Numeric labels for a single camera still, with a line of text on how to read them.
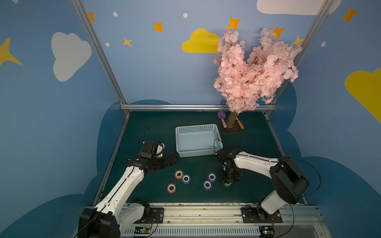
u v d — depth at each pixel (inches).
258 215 26.0
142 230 28.3
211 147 39.5
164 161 28.3
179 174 34.7
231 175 29.4
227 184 33.1
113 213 15.9
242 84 27.1
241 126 43.7
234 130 43.7
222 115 48.0
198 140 41.2
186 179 34.0
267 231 28.8
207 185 33.1
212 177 34.6
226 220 29.0
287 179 18.1
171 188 32.9
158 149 30.2
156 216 29.3
